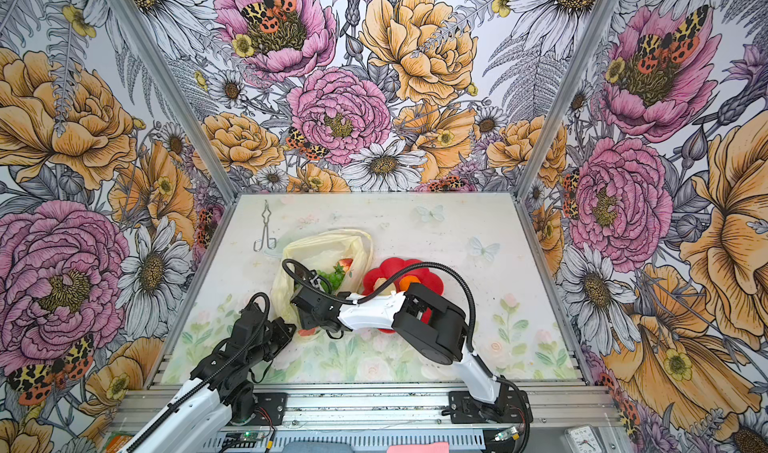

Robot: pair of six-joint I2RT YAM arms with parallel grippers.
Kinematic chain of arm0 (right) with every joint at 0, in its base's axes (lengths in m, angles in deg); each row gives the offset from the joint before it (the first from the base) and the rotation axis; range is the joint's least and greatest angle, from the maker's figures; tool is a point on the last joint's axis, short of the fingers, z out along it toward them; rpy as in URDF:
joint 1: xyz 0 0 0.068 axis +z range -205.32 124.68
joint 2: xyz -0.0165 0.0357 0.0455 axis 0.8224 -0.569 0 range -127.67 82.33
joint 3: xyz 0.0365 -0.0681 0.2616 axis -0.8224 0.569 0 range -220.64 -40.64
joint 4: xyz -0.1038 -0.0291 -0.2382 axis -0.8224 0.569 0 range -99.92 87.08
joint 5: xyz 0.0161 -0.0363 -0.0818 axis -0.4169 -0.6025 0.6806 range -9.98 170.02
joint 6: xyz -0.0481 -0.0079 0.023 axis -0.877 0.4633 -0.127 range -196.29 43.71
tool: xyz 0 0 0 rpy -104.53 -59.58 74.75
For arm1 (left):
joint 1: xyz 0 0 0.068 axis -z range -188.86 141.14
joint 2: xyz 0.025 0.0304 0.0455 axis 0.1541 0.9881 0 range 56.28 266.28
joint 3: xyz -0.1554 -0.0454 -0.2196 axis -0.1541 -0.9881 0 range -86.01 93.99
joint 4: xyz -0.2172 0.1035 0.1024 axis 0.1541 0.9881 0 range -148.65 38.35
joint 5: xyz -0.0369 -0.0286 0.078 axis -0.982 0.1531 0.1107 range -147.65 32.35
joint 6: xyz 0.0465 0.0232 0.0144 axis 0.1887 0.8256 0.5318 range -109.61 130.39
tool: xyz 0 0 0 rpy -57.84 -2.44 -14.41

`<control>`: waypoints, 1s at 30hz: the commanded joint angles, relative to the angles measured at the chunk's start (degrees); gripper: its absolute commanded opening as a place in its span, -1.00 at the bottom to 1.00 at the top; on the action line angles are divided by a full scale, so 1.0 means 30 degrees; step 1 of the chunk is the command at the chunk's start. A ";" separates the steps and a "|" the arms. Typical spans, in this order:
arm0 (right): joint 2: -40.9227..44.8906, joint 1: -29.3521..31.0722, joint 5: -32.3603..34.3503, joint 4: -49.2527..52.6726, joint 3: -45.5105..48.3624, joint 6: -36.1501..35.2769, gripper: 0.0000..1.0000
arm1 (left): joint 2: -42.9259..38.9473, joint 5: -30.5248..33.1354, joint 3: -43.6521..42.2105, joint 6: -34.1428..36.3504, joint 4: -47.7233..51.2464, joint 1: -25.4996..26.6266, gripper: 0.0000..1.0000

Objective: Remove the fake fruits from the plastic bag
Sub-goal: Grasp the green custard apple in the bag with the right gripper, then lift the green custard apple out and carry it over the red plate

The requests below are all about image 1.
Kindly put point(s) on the red flower-shaped bowl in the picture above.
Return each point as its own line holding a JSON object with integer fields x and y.
{"x": 387, "y": 269}

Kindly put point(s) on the aluminium front rail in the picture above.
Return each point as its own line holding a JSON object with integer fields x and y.
{"x": 412, "y": 405}

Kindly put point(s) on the small circuit board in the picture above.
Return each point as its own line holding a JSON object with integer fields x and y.
{"x": 250, "y": 440}

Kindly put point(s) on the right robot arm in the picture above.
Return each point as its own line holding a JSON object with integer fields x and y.
{"x": 438, "y": 329}

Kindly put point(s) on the metal tongs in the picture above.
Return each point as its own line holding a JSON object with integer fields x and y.
{"x": 266, "y": 242}

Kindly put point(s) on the pink cloth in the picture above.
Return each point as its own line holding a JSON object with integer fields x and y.
{"x": 437, "y": 447}

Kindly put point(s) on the orange fake fruit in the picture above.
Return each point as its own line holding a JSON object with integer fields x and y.
{"x": 406, "y": 281}

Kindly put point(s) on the red fake apple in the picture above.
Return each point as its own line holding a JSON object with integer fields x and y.
{"x": 345, "y": 264}

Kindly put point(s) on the cream fake garlic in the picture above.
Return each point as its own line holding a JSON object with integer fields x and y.
{"x": 385, "y": 288}

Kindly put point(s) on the green fake grapes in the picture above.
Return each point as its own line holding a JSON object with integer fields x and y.
{"x": 331, "y": 281}

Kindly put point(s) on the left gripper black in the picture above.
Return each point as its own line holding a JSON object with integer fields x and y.
{"x": 279, "y": 328}

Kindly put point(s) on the white clock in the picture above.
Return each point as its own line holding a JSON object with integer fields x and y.
{"x": 583, "y": 439}

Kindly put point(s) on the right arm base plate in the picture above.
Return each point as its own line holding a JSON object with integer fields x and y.
{"x": 510, "y": 408}

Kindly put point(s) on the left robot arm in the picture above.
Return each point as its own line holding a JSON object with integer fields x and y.
{"x": 220, "y": 391}

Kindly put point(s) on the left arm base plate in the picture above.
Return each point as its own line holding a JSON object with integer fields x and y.
{"x": 269, "y": 409}

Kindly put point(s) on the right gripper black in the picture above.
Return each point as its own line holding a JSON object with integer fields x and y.
{"x": 305, "y": 318}

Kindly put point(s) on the translucent yellowish plastic bag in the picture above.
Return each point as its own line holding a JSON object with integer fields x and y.
{"x": 321, "y": 252}

